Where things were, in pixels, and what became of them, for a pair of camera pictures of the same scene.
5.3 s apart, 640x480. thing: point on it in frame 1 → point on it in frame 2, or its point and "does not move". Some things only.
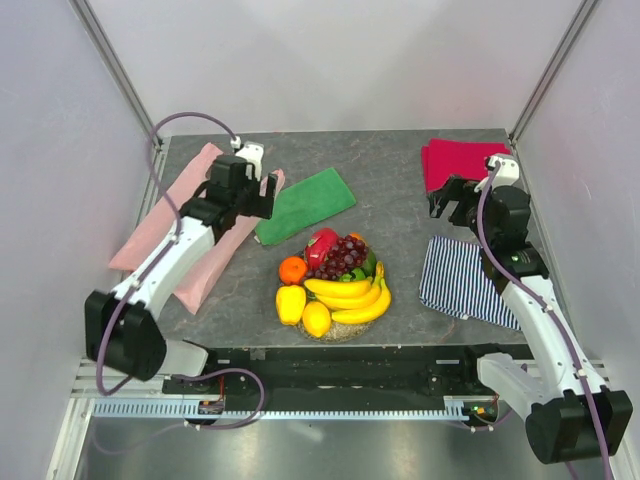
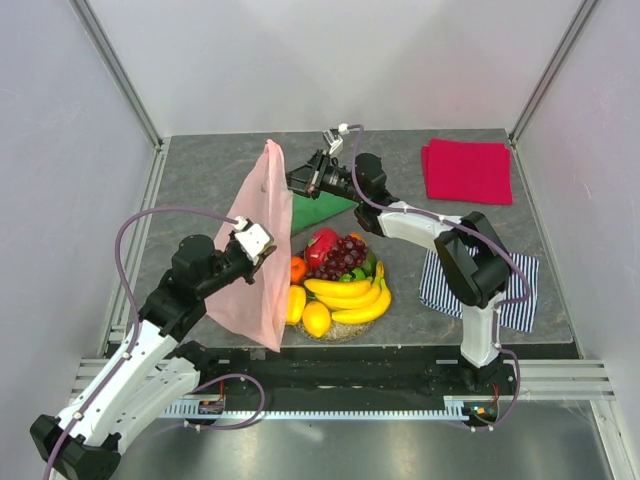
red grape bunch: x=346 y=253 does not move
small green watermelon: x=356 y=275 does not move
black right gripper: x=456 y=188 → x=307 y=179
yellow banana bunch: x=357 y=301 does not move
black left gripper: x=260 y=205 → x=252 y=268
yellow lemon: x=316 y=318 does not move
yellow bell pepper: x=290 y=300 does not move
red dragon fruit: x=320 y=244 does not move
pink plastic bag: x=190 y=178 → x=255 y=309
